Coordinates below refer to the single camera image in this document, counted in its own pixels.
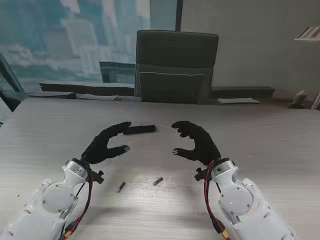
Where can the short dark low bench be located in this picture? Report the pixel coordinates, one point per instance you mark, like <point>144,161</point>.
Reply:
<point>240,91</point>

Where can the beige figurine ornament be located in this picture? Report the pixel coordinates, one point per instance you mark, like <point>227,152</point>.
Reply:
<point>298,98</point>

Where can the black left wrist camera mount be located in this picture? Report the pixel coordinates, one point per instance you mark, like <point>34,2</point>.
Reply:
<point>98,176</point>

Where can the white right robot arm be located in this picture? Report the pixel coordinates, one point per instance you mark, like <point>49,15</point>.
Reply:
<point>237,197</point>

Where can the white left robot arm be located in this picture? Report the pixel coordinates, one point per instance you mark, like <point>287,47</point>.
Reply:
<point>55,195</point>

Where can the dark grey folder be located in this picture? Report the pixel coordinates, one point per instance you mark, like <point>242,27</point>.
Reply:
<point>52,95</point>

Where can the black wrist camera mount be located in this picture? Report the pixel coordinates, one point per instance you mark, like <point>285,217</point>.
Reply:
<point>98,176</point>
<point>201,175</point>

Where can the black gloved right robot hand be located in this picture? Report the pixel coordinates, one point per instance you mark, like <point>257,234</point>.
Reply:
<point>203,147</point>

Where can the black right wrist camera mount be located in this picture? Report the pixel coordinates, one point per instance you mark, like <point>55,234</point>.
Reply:
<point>201,175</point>

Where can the long dark low bench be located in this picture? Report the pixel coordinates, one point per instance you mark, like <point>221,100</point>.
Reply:
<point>87,87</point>

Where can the wall shelf with books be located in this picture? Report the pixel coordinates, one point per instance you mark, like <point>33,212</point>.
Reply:
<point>308,33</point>

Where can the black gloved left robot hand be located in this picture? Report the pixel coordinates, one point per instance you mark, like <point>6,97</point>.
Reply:
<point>100,147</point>

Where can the white paper sheet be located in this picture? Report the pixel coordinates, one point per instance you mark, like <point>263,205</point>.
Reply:
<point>237,100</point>

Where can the wooden frame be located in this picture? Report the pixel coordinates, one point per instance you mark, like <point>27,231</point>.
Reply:
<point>316,101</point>

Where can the silver battery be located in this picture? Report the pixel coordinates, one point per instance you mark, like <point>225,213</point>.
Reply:
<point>121,187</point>
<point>157,181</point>

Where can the slanted dark window frame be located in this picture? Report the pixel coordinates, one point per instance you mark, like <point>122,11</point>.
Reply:
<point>10,80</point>

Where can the dark office chair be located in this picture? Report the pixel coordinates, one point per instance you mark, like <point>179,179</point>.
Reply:
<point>175,55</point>

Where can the dark window frame post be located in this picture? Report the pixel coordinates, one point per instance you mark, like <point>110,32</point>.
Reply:
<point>179,15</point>

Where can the black remote control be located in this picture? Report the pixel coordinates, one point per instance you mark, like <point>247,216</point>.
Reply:
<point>142,129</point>

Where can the grey paper stack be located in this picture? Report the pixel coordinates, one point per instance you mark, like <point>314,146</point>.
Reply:
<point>100,97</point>

